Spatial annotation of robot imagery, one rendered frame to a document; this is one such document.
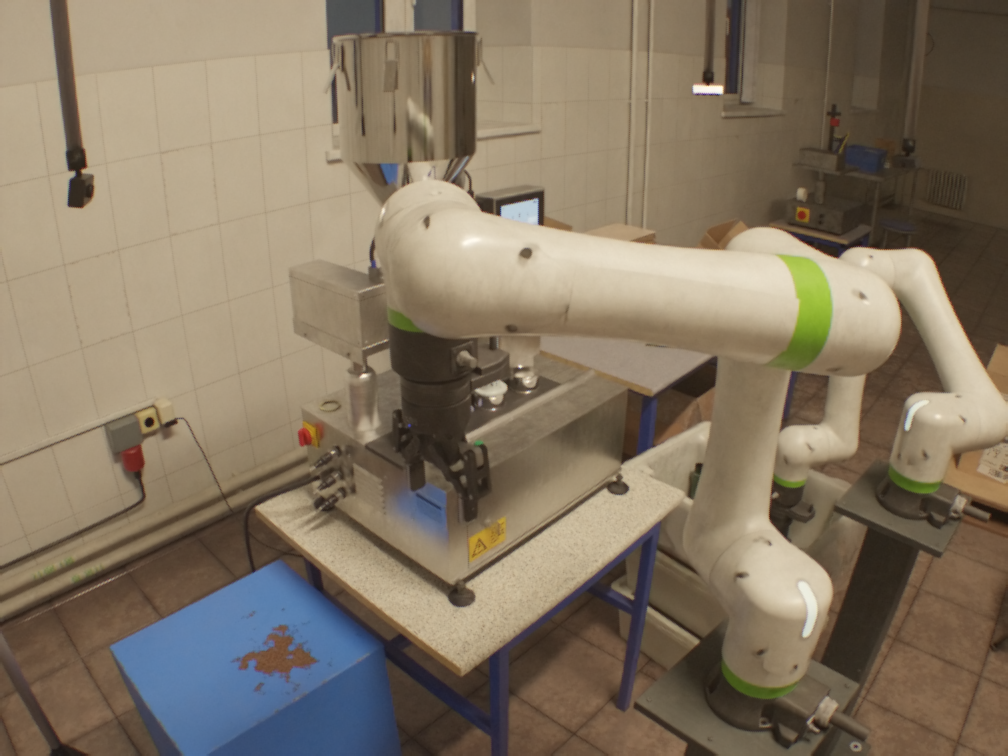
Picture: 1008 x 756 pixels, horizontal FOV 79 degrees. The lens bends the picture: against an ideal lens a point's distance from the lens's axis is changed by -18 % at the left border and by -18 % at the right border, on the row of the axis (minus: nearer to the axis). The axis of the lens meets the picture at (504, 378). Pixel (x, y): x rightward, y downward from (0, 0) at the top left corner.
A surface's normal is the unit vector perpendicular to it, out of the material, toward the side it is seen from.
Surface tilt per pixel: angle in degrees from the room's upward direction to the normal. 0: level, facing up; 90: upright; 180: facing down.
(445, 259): 62
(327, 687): 90
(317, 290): 90
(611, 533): 0
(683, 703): 0
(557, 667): 0
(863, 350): 101
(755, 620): 89
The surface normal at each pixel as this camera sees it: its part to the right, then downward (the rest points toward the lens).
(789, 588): -0.08, -0.79
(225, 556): 0.00, -0.90
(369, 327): 0.73, 0.29
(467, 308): 0.22, 0.59
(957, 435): 0.17, 0.36
